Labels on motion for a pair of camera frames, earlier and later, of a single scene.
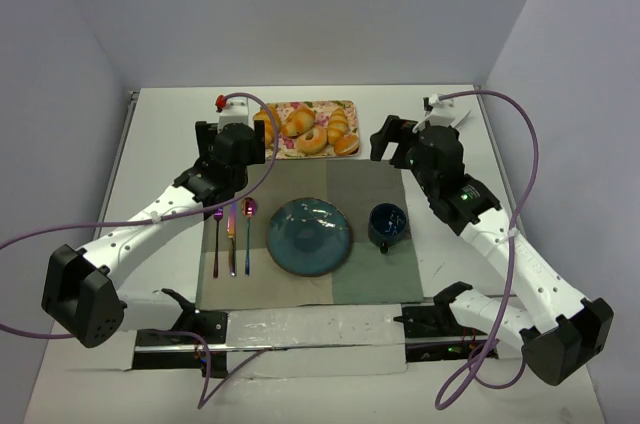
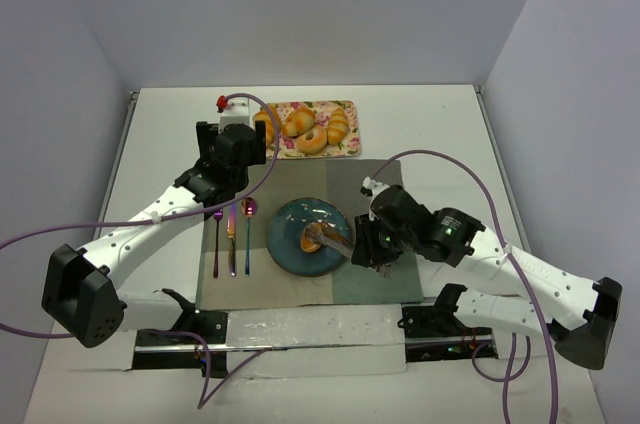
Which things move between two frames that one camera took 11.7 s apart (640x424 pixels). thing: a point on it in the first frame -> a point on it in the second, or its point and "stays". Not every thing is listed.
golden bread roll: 298,122 stays
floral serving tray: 287,145 stays
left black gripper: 258,141 stays
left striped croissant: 269,131 stays
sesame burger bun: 347,145 -> 306,242
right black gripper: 382,139 -> 363,242
